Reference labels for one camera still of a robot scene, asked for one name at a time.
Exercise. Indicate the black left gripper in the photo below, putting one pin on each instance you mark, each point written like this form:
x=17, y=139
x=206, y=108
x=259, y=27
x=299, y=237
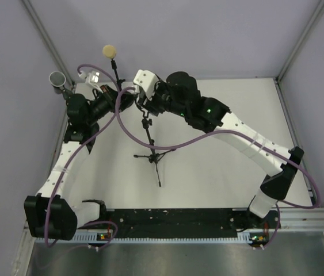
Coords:
x=108, y=95

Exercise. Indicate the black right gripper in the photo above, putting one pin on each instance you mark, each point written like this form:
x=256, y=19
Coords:
x=151, y=104

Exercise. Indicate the black tripod shock-mount stand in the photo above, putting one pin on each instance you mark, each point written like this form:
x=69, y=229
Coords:
x=153, y=158

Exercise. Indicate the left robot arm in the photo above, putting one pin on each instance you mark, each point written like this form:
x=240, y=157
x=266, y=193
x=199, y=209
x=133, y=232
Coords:
x=56, y=211

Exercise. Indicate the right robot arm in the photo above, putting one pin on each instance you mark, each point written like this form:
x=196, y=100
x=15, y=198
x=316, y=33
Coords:
x=179, y=94

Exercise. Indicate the black left round-base stand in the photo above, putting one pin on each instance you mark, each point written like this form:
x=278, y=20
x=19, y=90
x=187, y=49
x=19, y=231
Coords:
x=68, y=96

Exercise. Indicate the black round-base mic stand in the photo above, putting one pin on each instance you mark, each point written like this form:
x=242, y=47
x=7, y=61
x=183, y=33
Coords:
x=127, y=98

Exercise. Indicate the cream yellow microphone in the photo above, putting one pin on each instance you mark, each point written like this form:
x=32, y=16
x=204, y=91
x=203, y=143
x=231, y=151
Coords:
x=109, y=51

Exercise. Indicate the grey microphone on left stand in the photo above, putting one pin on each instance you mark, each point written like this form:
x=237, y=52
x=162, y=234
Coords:
x=57, y=80

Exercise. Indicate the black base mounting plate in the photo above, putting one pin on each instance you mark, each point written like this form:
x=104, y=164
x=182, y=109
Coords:
x=187, y=223

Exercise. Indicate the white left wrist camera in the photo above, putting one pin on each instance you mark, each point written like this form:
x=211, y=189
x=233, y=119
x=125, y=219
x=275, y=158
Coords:
x=91, y=78

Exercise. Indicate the aluminium frame rail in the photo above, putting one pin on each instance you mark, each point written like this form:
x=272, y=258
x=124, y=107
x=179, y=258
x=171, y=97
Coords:
x=289, y=219

